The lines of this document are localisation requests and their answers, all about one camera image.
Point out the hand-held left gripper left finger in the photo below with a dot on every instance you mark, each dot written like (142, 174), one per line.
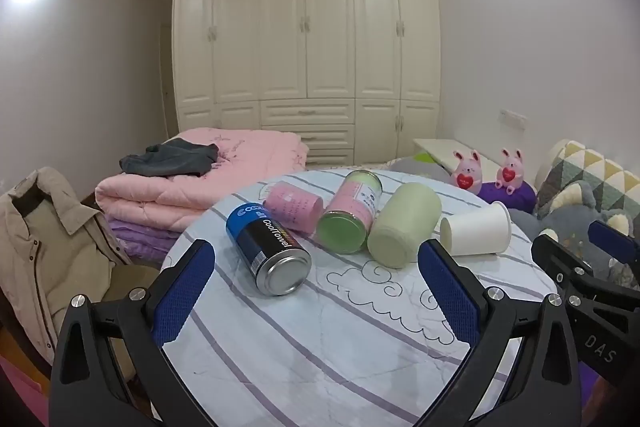
(182, 292)

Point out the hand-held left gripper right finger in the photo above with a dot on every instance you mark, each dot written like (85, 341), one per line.
(450, 292)

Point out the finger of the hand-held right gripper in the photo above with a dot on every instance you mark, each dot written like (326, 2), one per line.
(562, 257)
(615, 242)

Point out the white paper cup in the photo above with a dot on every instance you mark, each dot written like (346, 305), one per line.
(475, 229)

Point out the pale green cup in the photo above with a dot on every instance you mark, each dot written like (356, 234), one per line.
(405, 224)

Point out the pink cup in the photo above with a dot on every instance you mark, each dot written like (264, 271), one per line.
(295, 207)

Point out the grey plush toy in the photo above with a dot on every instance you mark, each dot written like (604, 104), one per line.
(565, 212)

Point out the purple blanket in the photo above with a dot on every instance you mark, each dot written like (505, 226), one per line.
(140, 239)

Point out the triangle pattern pillow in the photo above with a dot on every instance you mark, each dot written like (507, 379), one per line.
(595, 177)

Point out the purple cushion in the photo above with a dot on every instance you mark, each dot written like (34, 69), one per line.
(520, 199)

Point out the blue and black can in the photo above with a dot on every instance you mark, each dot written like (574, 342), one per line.
(265, 247)

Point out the pink bunny plush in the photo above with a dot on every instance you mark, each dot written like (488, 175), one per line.
(510, 174)
(467, 174)

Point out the pink quilt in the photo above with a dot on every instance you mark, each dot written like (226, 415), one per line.
(200, 192)

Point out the grey blanket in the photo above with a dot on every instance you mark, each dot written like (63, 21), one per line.
(417, 169)

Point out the pink can with green lid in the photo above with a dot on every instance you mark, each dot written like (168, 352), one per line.
(350, 212)

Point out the dark grey clothes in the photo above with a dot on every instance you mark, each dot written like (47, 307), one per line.
(170, 159)

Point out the beige jacket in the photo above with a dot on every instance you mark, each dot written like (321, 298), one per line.
(45, 252)

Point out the cream wardrobe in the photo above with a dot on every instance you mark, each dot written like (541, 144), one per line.
(305, 37)

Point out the white wall socket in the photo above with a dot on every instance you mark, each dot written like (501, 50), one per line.
(513, 119)

